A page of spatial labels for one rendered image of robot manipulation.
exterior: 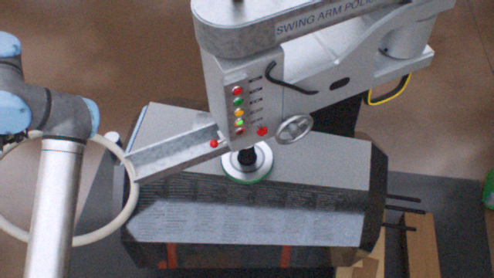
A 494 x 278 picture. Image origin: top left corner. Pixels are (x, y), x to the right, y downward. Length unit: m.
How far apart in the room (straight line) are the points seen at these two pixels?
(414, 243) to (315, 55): 1.48
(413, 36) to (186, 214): 1.15
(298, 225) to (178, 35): 2.26
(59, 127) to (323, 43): 0.93
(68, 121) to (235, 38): 0.49
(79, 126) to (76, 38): 3.04
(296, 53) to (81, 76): 2.40
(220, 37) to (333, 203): 0.97
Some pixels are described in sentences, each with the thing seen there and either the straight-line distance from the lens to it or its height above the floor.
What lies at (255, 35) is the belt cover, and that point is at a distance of 1.29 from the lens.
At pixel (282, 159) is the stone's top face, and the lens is 2.01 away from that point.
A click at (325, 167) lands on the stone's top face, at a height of 0.87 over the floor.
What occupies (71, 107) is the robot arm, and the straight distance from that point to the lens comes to 1.04.
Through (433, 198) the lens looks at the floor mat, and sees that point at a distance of 3.05.
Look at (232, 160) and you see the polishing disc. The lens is 1.94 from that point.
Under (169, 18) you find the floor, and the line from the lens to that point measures 4.02.
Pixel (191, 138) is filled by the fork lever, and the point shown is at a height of 1.13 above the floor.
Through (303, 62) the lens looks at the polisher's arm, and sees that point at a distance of 1.57.
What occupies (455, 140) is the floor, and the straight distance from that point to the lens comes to 3.36.
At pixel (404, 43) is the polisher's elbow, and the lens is 1.79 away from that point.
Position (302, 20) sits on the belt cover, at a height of 1.69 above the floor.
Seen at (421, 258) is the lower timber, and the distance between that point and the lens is 2.74.
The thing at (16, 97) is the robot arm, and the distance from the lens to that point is 0.99.
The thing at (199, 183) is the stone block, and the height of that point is 0.83.
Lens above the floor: 2.56
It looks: 55 degrees down
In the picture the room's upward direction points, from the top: 3 degrees counter-clockwise
